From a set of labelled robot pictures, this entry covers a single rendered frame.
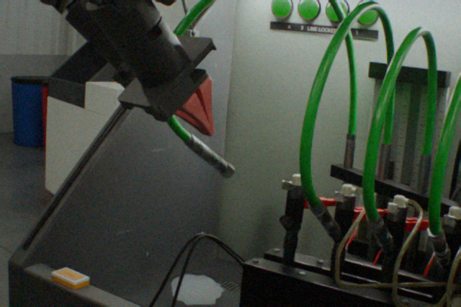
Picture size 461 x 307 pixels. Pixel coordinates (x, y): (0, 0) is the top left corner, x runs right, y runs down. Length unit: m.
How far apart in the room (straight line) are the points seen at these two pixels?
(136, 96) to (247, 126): 0.66
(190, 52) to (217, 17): 0.60
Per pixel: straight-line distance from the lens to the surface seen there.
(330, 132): 1.17
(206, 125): 0.66
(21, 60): 7.95
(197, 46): 0.63
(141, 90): 0.62
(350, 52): 1.04
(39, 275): 0.91
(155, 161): 1.11
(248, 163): 1.26
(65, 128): 4.41
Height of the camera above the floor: 1.30
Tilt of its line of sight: 12 degrees down
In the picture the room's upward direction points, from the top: 5 degrees clockwise
